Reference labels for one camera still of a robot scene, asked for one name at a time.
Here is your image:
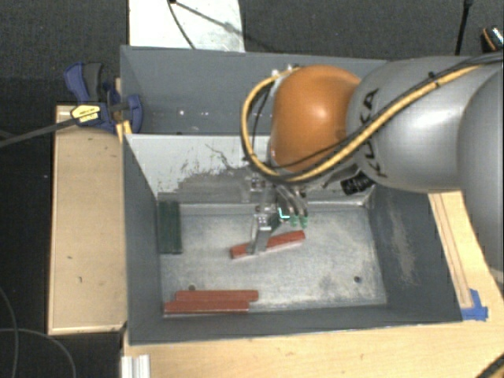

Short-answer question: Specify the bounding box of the red-brown block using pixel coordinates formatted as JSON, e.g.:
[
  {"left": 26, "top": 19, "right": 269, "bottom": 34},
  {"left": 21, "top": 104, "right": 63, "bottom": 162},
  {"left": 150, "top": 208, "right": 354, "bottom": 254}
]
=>
[
  {"left": 174, "top": 289, "right": 260, "bottom": 303},
  {"left": 229, "top": 229, "right": 306, "bottom": 261},
  {"left": 163, "top": 299, "right": 251, "bottom": 316}
]

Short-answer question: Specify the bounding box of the grey metal bin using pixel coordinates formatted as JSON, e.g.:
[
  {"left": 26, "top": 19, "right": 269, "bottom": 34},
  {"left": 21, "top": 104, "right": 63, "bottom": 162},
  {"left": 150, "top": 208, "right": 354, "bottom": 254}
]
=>
[{"left": 119, "top": 44, "right": 464, "bottom": 347}]

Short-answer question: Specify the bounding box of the dark green flat block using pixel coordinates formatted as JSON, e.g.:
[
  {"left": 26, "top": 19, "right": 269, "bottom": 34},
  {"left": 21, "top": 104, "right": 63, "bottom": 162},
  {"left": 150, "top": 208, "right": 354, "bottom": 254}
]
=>
[
  {"left": 169, "top": 200, "right": 184, "bottom": 255},
  {"left": 157, "top": 200, "right": 172, "bottom": 255}
]

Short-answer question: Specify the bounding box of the pale wood board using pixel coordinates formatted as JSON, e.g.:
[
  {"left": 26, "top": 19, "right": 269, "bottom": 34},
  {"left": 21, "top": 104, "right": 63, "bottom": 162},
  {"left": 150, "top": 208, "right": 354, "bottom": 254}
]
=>
[{"left": 47, "top": 104, "right": 128, "bottom": 336}]

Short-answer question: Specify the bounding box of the black cylinder on white bracket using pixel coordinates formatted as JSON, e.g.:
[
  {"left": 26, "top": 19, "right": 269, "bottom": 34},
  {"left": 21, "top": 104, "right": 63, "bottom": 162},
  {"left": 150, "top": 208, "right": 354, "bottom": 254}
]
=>
[{"left": 340, "top": 174, "right": 376, "bottom": 196}]

